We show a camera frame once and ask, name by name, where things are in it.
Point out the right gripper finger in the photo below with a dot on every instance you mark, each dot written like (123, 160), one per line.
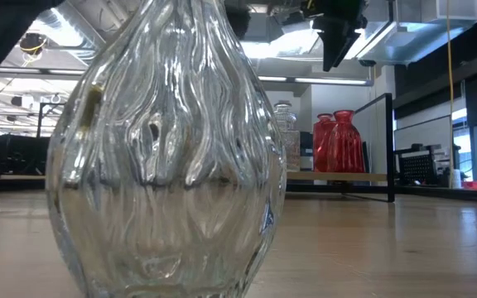
(340, 45)
(238, 20)

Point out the clear cylindrical glass vase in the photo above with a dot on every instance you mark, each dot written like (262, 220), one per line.
(285, 113)

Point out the red ribbed round glass vase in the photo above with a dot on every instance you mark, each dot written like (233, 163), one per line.
(346, 145)

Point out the red cylindrical glass vase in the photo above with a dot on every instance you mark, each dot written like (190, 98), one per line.
(320, 145)

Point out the clear square textured glass vase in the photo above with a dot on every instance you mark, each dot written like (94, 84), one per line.
(291, 153)

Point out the clear wavy glass vase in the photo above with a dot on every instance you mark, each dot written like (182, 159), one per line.
(164, 186)

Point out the grey ceiling box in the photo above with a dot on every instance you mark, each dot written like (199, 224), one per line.
(261, 29)

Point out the ceiling light tube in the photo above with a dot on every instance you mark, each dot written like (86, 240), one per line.
(329, 81)

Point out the black printer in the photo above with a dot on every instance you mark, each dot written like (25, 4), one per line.
(306, 151)

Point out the black perforated chair back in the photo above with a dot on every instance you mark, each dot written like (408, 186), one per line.
(418, 169)

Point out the white cylinder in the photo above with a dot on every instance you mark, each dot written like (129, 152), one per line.
(456, 180)

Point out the long ceiling light strip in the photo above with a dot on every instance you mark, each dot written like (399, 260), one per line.
(64, 71)

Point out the red box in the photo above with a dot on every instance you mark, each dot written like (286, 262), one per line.
(474, 185)

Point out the black background workstation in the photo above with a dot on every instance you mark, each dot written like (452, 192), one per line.
(15, 153)

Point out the large silver duct hood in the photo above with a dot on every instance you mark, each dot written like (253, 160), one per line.
(387, 45)

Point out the wooden shelf black metal frame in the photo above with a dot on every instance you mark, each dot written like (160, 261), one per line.
(338, 177)

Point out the silver corrugated ventilation duct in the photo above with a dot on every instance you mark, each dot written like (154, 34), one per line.
(68, 20)

